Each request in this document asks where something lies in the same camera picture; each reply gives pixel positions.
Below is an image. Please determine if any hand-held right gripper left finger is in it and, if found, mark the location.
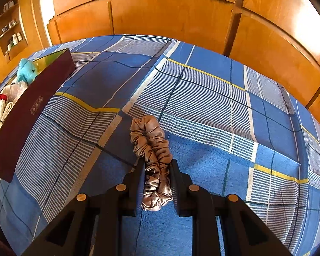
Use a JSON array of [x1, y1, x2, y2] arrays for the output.
[[21, 159, 146, 256]]

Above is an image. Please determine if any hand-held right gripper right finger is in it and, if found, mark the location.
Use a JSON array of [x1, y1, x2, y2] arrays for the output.
[[171, 159, 294, 256]]

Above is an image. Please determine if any brown satin scrunchie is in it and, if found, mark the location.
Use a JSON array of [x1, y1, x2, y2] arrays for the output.
[[130, 115, 174, 212]]

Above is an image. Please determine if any gold tin box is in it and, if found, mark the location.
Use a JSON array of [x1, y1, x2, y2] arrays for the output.
[[0, 48, 76, 183]]

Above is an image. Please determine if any cream cloth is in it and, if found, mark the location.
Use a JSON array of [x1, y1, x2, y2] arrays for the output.
[[0, 101, 16, 144]]

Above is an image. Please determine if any clear plastic bag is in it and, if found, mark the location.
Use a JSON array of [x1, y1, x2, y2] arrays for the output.
[[3, 81, 30, 103]]

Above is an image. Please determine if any teal plush toy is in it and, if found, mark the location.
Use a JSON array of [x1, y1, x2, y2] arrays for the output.
[[16, 58, 40, 84]]

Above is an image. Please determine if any blue plaid bed sheet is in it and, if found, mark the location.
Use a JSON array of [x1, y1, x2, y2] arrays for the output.
[[0, 35, 320, 256]]

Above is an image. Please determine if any wooden wardrobe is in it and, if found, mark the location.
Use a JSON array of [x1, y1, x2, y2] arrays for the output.
[[47, 0, 320, 123]]

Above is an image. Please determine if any wooden shelf niche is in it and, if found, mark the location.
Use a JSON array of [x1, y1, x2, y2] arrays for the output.
[[0, 0, 30, 64]]

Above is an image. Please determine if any group of small bottles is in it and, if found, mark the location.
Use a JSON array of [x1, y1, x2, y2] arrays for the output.
[[1, 1, 23, 55]]

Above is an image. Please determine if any wooden door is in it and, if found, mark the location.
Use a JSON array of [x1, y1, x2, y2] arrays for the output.
[[0, 0, 51, 91]]

